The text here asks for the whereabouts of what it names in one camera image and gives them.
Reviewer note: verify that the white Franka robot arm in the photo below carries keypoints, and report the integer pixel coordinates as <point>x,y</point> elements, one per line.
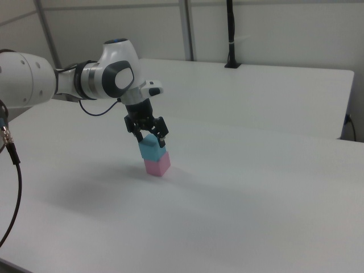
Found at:
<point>25,79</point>

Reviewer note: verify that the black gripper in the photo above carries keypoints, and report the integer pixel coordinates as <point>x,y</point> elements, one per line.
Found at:
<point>140,112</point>

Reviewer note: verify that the grey partition post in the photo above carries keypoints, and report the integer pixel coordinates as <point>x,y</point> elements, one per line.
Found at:
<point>187,28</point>

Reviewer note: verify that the blue foam cube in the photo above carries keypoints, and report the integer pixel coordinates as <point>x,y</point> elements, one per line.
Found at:
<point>152,152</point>

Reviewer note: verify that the pink foam cube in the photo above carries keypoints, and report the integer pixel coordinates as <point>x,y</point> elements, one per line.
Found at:
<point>157,168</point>

